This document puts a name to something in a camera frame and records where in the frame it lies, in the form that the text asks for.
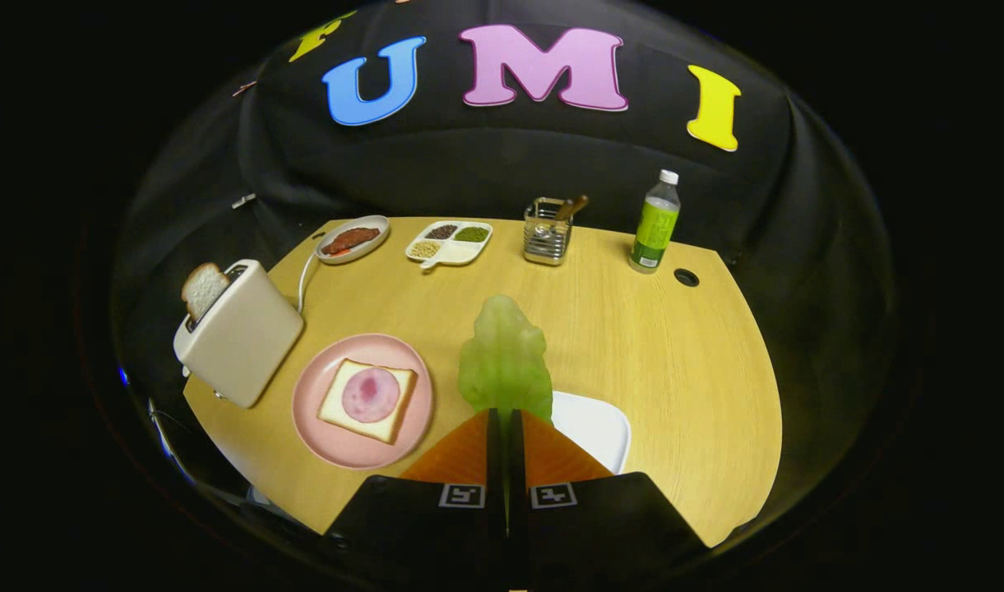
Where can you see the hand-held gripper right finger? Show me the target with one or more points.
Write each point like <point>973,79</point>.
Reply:
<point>584,534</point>

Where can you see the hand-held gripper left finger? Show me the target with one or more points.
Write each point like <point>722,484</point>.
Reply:
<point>436,534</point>

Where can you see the green lettuce leaf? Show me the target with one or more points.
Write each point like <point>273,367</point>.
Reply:
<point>506,362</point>

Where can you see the toasted bread slice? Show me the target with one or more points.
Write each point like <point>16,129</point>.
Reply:
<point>201,288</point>

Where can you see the white square plate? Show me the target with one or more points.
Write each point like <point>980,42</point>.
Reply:
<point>592,427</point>

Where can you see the pink ham slice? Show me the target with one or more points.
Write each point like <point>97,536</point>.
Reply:
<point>370,395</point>

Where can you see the bread slice under ham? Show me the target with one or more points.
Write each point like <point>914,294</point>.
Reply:
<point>337,407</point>

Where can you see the pink round plate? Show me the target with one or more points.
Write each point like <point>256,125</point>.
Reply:
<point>321,419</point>

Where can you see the white toaster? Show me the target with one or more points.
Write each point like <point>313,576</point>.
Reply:
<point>247,337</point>

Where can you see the white divided dish with beans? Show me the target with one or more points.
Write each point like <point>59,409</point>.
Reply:
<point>460,253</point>

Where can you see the white round plate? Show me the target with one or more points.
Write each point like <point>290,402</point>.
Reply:
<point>363,252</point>

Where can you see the red meat slice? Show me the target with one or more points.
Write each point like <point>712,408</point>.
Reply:
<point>349,240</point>

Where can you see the green label plastic bottle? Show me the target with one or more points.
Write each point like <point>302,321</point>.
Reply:
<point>654,230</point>

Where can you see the wooden spoon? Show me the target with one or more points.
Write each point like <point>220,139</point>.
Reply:
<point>571,208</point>

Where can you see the white cloth clip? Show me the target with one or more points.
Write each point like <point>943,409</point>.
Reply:
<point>243,201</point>

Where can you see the black backdrop cloth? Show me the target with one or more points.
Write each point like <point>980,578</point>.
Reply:
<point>510,156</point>

